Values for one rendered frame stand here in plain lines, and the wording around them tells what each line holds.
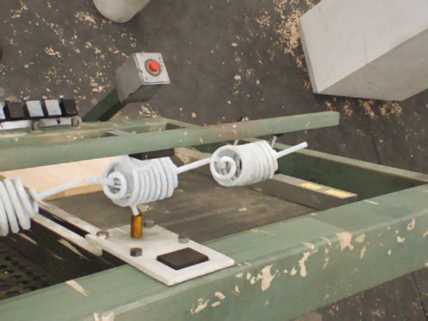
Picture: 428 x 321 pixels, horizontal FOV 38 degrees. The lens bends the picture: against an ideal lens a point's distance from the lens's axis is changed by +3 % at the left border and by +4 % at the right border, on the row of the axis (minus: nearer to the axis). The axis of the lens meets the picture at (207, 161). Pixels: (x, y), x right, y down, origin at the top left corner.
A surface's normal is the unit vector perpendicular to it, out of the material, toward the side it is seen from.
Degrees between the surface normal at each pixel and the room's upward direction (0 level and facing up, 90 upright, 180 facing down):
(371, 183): 90
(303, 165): 90
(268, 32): 0
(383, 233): 30
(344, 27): 90
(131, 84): 90
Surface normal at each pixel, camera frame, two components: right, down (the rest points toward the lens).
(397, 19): -0.80, -0.01
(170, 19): 0.57, -0.33
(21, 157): 0.65, 0.18
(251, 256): 0.02, -0.97
